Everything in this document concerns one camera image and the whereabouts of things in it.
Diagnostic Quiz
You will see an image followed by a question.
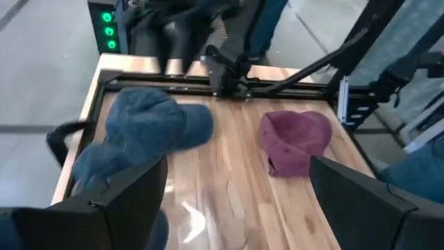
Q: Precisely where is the maroon baseball cap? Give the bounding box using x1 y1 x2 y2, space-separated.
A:
259 110 333 178

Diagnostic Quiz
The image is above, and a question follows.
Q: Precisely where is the blue denim baseball cap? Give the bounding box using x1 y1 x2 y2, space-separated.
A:
105 86 215 163

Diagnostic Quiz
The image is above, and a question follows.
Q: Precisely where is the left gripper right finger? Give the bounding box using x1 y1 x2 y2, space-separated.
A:
309 155 444 250

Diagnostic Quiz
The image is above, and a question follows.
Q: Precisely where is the person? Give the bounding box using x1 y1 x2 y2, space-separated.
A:
248 0 289 60
378 133 444 206

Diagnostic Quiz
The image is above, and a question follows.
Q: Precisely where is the black frame handle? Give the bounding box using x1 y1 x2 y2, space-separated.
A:
46 120 89 168

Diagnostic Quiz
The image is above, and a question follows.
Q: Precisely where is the silver frame bracket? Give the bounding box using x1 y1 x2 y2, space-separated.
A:
336 75 375 126

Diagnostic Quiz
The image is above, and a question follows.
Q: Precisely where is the black box with green lights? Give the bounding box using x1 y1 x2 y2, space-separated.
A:
87 0 123 56

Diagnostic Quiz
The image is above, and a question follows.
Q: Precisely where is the dark navy baseball cap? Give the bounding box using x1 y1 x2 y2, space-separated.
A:
0 141 171 250

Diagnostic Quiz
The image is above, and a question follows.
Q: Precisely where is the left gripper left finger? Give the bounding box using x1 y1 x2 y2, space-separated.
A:
10 154 170 250

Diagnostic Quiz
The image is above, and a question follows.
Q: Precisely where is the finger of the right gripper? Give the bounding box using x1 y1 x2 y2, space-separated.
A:
183 33 209 76
156 33 176 76

